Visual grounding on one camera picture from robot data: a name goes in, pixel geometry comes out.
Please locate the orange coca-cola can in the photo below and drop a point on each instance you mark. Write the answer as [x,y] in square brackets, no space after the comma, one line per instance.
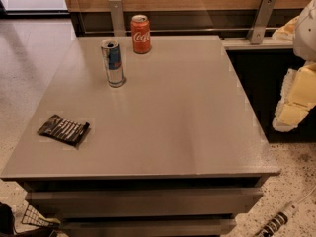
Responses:
[140,32]

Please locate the black wire basket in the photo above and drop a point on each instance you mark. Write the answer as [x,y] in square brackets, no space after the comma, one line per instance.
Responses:
[34,218]

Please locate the left metal bracket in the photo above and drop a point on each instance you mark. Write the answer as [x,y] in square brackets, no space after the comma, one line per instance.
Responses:
[117,17]

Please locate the blue silver energy drink can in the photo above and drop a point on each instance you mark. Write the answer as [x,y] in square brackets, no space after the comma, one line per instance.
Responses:
[111,54]

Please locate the black rxbar chocolate wrapper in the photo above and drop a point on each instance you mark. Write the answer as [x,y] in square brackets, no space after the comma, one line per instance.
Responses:
[64,130]

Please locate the grey drawer cabinet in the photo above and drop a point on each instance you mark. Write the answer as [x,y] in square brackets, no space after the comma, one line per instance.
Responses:
[176,151]

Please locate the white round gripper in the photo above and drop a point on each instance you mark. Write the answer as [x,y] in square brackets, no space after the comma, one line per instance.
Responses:
[306,37]

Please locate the right metal bracket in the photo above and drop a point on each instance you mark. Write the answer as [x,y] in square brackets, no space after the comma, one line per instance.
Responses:
[257,31]

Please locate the white power strip with plugs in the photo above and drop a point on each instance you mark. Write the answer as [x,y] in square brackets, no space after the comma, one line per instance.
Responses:
[282,217]

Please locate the metal bracket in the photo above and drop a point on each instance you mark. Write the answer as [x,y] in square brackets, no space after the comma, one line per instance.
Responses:
[257,31]
[117,17]

